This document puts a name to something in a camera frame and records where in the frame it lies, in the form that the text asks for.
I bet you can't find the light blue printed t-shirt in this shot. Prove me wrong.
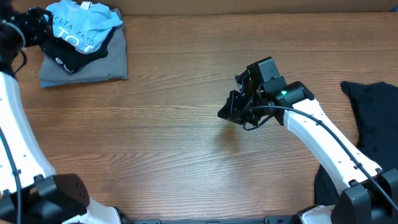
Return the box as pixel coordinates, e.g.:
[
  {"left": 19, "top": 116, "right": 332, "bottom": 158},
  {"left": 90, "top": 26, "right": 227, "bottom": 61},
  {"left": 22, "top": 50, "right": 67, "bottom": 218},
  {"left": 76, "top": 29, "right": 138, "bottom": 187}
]
[{"left": 46, "top": 0, "right": 123, "bottom": 54}]

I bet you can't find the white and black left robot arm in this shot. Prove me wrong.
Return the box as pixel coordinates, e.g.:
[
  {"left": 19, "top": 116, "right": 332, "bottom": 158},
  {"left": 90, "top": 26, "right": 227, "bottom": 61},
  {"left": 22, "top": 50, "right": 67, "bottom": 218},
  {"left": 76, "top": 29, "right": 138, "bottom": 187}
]
[{"left": 1, "top": 1, "right": 130, "bottom": 224}]

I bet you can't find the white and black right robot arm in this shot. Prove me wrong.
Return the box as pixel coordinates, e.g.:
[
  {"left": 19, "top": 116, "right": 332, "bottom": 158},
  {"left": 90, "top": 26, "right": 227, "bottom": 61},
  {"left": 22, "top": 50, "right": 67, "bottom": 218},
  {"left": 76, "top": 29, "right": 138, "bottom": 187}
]
[{"left": 218, "top": 82, "right": 397, "bottom": 224}]

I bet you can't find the black folded polo shirt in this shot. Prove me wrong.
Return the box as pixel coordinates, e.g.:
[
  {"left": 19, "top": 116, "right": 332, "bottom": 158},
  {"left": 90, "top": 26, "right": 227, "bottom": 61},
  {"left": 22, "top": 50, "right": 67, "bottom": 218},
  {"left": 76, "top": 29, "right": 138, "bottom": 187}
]
[{"left": 40, "top": 28, "right": 116, "bottom": 73}]

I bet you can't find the grey folded garment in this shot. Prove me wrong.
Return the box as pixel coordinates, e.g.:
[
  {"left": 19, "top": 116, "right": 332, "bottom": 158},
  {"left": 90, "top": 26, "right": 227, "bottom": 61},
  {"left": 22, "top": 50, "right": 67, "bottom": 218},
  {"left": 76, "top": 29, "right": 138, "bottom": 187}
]
[{"left": 39, "top": 9, "right": 128, "bottom": 88}]

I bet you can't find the brown cardboard back panel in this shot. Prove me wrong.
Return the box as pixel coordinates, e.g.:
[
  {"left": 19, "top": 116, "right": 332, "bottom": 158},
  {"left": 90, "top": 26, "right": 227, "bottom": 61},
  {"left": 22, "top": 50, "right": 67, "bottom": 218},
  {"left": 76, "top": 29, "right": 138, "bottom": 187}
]
[{"left": 12, "top": 0, "right": 398, "bottom": 16}]

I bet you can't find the black garment at right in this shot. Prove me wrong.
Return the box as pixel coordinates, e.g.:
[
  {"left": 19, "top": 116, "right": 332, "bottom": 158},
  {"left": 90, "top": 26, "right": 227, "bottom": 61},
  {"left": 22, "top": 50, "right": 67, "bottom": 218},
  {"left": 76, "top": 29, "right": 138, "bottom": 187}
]
[{"left": 313, "top": 80, "right": 398, "bottom": 206}]

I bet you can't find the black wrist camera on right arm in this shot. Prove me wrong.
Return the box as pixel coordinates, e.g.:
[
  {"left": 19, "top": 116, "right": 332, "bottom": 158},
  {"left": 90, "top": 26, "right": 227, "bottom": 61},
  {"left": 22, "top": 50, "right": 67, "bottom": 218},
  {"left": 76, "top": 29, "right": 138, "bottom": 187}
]
[{"left": 235, "top": 57, "right": 287, "bottom": 95}]

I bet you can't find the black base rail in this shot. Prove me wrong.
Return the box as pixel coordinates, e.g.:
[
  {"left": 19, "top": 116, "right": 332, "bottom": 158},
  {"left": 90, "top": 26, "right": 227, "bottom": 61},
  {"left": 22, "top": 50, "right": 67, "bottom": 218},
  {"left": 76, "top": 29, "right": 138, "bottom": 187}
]
[{"left": 131, "top": 215, "right": 293, "bottom": 224}]

